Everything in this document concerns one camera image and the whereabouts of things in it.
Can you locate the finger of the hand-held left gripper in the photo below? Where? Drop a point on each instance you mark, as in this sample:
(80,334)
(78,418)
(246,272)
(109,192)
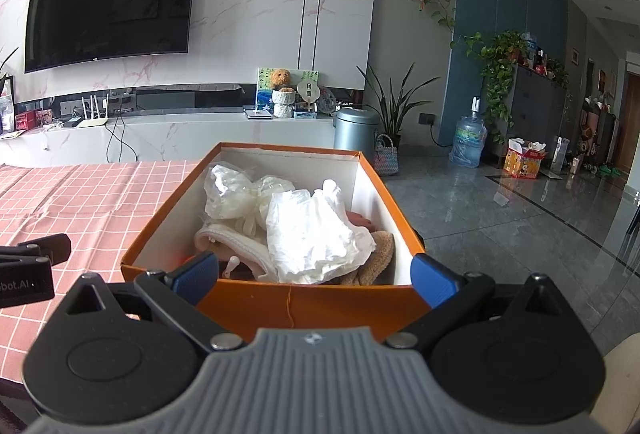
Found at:
(45,248)

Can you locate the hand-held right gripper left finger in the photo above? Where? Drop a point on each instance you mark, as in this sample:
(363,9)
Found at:
(195,276)

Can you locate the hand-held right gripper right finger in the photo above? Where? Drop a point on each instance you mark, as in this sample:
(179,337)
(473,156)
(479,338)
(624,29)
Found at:
(435,281)

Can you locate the white cream towel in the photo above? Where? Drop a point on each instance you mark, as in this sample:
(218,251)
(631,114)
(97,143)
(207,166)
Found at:
(235,244)

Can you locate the brown plush towel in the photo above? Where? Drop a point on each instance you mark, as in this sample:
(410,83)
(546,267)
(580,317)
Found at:
(375,259)

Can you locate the white ribbon bundle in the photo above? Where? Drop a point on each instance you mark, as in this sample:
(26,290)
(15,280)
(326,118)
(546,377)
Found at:
(235,194)

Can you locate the brown bear-shaped sponge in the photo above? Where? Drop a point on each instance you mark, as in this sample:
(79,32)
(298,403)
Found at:
(360,220)

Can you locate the orange cardboard box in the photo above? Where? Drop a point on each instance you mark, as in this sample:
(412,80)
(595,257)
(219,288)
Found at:
(320,309)

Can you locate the white paper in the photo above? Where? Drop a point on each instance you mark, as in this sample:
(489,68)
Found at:
(310,234)

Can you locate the yellowish paper sheets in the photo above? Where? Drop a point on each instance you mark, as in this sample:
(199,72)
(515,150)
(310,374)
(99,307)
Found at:
(11,135)

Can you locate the purple rug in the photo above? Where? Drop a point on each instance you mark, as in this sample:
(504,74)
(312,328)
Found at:
(12,409)

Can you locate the black set-top box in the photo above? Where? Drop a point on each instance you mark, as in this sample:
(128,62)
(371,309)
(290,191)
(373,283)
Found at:
(72,122)

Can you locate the woven basket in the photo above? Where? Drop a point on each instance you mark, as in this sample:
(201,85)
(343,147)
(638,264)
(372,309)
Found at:
(386,159)

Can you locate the white wifi router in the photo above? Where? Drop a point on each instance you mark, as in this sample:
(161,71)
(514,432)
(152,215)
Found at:
(92,121)

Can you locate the blue water jug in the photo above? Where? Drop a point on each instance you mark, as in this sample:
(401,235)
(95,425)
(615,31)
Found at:
(468,139)

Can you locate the red printed gift box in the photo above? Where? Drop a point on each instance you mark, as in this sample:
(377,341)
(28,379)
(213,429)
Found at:
(524,162)

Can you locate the grey-blue trash can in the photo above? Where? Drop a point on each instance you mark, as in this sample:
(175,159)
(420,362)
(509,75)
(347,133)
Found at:
(355,137)

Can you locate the silver laptop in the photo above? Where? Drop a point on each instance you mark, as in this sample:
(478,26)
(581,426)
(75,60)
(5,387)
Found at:
(258,114)

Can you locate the long-leaf potted plant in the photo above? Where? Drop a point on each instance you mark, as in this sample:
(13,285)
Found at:
(395,109)

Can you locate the green painted canvas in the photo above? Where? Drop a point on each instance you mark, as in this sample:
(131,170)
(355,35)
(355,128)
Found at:
(262,102)

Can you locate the dark grey cabinet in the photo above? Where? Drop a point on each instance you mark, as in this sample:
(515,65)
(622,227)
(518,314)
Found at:
(535,114)

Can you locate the decorated display plate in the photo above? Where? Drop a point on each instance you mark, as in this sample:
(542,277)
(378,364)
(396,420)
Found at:
(329,100)

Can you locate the brown teddy bear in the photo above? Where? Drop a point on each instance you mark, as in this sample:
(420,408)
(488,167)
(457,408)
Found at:
(281,79)

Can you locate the round paper fan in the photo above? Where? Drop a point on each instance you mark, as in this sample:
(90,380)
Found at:
(309,90)

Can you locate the trailing pothos plant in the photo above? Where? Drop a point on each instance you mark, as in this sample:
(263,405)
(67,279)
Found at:
(497,64)

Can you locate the black photo frame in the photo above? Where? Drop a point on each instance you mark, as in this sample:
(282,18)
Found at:
(6,107)

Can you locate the black wall outlet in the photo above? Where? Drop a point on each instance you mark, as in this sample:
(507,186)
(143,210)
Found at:
(428,118)

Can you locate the black wall television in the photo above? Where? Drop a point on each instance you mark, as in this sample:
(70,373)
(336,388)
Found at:
(110,4)

